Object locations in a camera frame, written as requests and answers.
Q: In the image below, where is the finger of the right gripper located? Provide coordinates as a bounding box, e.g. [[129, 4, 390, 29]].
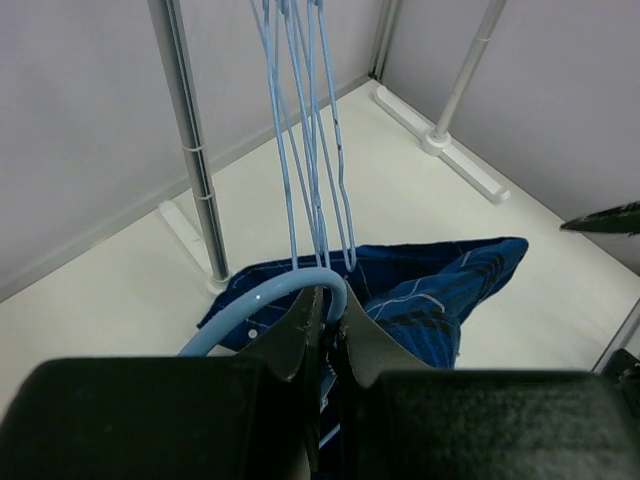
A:
[[560, 201, 640, 236]]

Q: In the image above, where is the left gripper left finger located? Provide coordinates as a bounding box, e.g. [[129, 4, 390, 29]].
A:
[[1, 287, 323, 479]]

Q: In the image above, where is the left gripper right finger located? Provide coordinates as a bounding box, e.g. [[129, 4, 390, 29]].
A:
[[337, 295, 639, 479]]

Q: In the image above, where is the light blue wire hanger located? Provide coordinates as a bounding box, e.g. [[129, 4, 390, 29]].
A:
[[177, 267, 349, 359]]

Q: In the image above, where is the blue plaid shirt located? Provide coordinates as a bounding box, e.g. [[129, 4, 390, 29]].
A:
[[184, 237, 529, 369]]

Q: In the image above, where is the white metal clothes rack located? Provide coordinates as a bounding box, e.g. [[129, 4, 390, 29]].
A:
[[148, 1, 510, 289]]

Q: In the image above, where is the aluminium frame post right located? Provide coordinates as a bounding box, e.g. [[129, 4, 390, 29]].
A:
[[367, 0, 402, 82]]

